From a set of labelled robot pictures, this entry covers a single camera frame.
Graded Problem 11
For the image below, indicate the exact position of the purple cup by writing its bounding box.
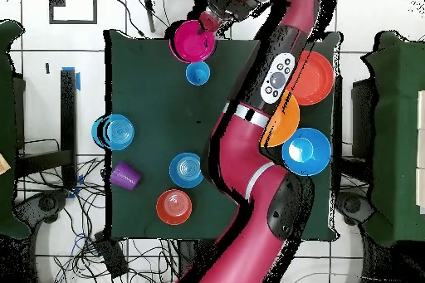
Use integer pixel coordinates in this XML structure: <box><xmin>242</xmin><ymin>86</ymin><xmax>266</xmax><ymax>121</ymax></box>
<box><xmin>109</xmin><ymin>161</ymin><xmax>142</xmax><ymax>192</ymax></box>

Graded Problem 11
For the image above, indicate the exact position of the black office chair base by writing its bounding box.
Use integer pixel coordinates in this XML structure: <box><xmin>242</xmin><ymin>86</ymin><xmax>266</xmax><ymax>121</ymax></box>
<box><xmin>335</xmin><ymin>191</ymin><xmax>376</xmax><ymax>227</ymax></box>
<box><xmin>14</xmin><ymin>189</ymin><xmax>69</xmax><ymax>226</ymax></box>

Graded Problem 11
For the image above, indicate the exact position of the black power box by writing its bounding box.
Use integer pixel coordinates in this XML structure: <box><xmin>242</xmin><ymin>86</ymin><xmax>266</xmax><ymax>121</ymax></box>
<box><xmin>93</xmin><ymin>231</ymin><xmax>129</xmax><ymax>280</ymax></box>

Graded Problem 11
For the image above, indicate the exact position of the blue tape strip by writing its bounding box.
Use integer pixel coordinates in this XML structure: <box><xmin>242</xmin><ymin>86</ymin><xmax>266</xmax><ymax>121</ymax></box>
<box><xmin>61</xmin><ymin>66</ymin><xmax>81</xmax><ymax>91</ymax></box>

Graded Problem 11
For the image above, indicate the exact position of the large orange bowl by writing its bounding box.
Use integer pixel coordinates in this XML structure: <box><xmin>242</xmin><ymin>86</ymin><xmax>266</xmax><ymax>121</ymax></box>
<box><xmin>289</xmin><ymin>50</ymin><xmax>335</xmax><ymax>107</ymax></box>

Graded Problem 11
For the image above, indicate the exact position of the dark green table cloth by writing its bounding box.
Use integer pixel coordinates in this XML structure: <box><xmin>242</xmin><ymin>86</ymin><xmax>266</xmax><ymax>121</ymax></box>
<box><xmin>104</xmin><ymin>29</ymin><xmax>343</xmax><ymax>242</ymax></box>

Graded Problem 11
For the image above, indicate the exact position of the small blue bowl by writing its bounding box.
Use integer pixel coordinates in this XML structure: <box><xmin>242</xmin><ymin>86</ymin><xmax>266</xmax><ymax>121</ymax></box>
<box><xmin>169</xmin><ymin>152</ymin><xmax>205</xmax><ymax>189</ymax></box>
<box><xmin>90</xmin><ymin>114</ymin><xmax>136</xmax><ymax>152</ymax></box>

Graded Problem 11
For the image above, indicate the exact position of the large yellow-orange bowl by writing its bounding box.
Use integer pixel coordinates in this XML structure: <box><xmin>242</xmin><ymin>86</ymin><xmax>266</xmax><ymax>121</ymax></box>
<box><xmin>260</xmin><ymin>90</ymin><xmax>300</xmax><ymax>149</ymax></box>

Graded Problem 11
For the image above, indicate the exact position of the large blue bowl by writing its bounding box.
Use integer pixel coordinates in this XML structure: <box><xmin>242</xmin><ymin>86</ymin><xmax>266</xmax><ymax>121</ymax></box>
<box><xmin>281</xmin><ymin>127</ymin><xmax>332</xmax><ymax>177</ymax></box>

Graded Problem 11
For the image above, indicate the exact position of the green cloth covered side table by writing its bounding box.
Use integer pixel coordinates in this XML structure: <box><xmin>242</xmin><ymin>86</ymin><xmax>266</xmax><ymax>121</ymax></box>
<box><xmin>361</xmin><ymin>30</ymin><xmax>425</xmax><ymax>247</ymax></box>
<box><xmin>0</xmin><ymin>19</ymin><xmax>31</xmax><ymax>239</ymax></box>

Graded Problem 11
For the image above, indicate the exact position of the blue cup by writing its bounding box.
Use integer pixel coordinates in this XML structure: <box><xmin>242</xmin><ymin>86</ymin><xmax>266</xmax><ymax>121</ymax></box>
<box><xmin>185</xmin><ymin>61</ymin><xmax>212</xmax><ymax>86</ymax></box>

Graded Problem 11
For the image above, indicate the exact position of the small pink bowl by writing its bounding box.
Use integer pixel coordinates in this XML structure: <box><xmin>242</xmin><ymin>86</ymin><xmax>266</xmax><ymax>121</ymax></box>
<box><xmin>169</xmin><ymin>19</ymin><xmax>217</xmax><ymax>65</ymax></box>

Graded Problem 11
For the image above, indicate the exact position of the tan cardboard piece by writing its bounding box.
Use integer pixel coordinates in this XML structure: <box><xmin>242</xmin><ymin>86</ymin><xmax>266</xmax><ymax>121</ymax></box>
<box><xmin>0</xmin><ymin>153</ymin><xmax>12</xmax><ymax>175</ymax></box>

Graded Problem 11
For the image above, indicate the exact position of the small orange bowl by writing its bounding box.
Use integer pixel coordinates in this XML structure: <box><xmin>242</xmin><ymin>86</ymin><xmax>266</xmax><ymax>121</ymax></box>
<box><xmin>155</xmin><ymin>188</ymin><xmax>193</xmax><ymax>227</ymax></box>

